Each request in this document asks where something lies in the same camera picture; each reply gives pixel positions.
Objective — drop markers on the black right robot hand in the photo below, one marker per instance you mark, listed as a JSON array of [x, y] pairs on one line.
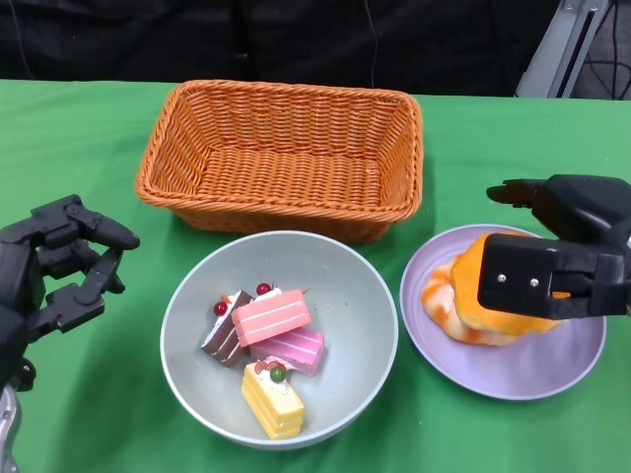
[[591, 276]]

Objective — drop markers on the light pink cake slice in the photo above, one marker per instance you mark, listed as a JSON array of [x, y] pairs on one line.
[[271, 317]]

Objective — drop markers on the grey metal stand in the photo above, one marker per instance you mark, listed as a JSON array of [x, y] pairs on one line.
[[567, 49]]

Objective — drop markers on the lavender plate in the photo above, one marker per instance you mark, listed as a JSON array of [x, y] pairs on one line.
[[542, 364]]

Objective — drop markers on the pale green bowl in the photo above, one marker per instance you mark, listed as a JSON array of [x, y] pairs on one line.
[[355, 335]]

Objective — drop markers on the magenta layered cake slice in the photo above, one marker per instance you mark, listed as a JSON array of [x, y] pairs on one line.
[[296, 350]]

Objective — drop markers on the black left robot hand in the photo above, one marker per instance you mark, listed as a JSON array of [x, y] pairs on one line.
[[20, 276]]

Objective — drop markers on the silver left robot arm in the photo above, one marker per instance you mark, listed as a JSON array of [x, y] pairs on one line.
[[7, 424]]

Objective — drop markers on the black backdrop cloth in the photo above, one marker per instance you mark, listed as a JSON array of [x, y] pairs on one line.
[[148, 39]]

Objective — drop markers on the orange striped bread roll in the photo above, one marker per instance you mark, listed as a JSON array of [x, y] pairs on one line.
[[466, 295], [439, 295]]

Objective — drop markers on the orange wicker basket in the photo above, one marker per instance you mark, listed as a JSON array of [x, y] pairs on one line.
[[296, 128]]

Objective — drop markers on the brown chocolate cake slice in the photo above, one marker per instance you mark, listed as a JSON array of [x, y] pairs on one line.
[[224, 340]]

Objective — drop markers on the yellow cake slice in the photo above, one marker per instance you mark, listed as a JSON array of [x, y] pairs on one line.
[[273, 409]]

